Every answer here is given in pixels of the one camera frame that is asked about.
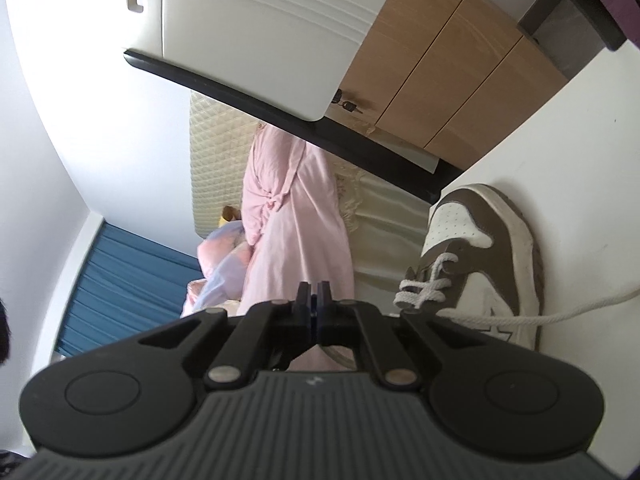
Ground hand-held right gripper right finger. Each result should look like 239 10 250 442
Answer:
314 281 484 391

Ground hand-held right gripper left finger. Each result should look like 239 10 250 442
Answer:
139 281 315 391

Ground pastel plush pillow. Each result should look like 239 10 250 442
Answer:
182 220 251 318

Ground wooden bedside drawer cabinet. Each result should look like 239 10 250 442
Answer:
327 0 571 171

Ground pink blanket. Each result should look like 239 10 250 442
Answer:
180 125 356 372

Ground black cabinet keys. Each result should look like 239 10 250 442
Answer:
332 89 363 115

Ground white chair with black frame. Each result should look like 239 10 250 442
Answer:
122 0 640 461

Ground cream quilted headboard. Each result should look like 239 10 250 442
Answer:
189 91 263 238

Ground white shoelace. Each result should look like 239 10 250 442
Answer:
392 252 640 331

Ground white and brown sneaker shoe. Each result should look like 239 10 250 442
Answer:
320 183 546 368

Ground blue curtain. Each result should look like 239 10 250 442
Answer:
52 222 201 361

